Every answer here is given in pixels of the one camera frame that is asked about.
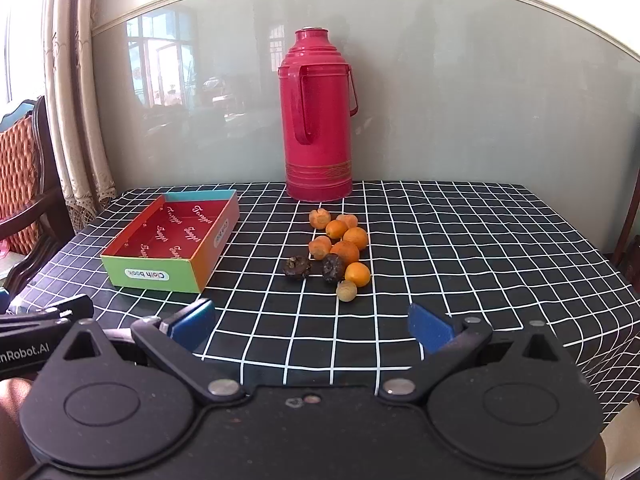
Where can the colourful cardboard box tray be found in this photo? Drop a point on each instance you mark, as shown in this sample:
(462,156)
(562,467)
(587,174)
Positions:
(174,244)

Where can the wooden chair orange cushion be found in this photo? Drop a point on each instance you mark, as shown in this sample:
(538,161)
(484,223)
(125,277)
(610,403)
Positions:
(35,222)

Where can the large rough orange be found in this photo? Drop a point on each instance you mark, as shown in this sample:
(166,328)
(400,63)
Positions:
(347,251)

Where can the orange tangerine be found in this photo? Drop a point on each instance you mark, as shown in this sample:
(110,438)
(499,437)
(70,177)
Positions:
(357,236)

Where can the pale yellowish small fruit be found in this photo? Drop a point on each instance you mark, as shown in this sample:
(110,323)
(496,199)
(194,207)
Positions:
(346,291)

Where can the carrot piece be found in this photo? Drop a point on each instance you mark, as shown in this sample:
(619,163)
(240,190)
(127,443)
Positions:
(320,247)
(350,220)
(319,218)

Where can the small orange kumquat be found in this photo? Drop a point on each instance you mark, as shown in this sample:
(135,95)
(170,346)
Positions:
(336,229)

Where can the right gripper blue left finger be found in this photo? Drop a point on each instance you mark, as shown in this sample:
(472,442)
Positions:
(170,343)

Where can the dark mangosteen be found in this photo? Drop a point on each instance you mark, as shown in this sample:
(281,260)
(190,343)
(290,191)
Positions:
(297,268)
(333,268)

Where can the beige curtain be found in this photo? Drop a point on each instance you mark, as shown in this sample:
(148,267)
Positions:
(73,117)

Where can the person's left hand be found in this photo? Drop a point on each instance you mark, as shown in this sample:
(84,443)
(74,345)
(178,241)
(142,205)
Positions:
(16,458)

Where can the black white checked tablecloth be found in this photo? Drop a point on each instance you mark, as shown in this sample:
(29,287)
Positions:
(490,250)

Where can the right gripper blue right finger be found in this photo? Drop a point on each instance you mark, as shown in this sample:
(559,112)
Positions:
(450,346)

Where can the small orange front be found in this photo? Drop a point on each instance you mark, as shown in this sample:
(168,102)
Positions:
(358,273)

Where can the red thermos flask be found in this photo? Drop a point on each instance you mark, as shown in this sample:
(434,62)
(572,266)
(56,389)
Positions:
(318,98)

